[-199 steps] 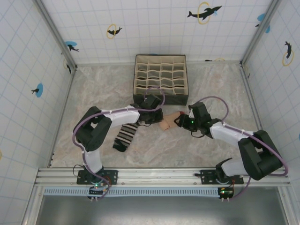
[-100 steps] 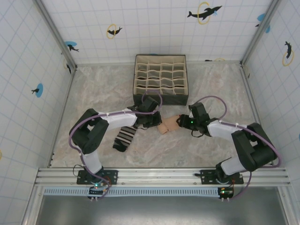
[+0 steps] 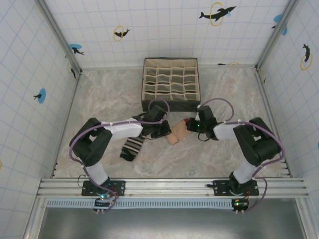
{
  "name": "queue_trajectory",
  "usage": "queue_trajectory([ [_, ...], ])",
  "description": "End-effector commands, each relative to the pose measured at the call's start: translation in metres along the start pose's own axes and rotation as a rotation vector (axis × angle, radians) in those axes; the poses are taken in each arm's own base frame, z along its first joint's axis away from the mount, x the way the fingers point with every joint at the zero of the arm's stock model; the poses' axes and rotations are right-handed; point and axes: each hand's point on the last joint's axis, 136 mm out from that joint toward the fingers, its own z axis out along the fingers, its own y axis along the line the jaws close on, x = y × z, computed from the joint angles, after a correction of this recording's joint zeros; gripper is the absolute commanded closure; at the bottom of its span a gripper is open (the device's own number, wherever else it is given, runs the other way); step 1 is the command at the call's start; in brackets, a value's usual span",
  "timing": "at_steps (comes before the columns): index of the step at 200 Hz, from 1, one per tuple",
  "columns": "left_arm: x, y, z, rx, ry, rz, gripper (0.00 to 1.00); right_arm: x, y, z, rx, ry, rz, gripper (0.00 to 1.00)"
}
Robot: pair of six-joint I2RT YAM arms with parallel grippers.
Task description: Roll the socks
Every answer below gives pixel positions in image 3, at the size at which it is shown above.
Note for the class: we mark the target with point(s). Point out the peach sock purple maroon stripes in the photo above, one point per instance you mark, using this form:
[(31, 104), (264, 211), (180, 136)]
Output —
[(175, 133)]

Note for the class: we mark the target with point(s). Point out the dark fabric organizer box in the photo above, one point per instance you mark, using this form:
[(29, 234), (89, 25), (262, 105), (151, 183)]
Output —
[(169, 107)]

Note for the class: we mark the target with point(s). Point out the black white striped sock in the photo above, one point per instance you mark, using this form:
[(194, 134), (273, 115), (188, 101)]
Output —
[(130, 148)]

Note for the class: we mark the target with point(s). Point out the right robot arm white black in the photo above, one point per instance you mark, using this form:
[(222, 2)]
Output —
[(224, 130)]

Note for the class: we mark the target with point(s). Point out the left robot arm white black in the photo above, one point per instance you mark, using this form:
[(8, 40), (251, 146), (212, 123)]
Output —
[(124, 132)]

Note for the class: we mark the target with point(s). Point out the small circuit board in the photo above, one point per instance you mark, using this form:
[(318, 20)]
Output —
[(102, 203), (240, 204)]

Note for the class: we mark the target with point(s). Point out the aluminium rail beam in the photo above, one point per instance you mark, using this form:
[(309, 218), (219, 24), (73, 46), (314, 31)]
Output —
[(162, 188)]

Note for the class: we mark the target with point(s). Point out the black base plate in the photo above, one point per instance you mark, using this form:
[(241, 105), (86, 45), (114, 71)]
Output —
[(119, 186), (219, 186)]

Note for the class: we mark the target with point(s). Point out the aluminium table edge rail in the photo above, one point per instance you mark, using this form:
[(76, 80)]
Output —
[(267, 99), (72, 99)]

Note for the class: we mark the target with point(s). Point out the aluminium corner post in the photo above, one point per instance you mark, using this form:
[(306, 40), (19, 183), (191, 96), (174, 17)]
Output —
[(270, 46), (63, 42)]

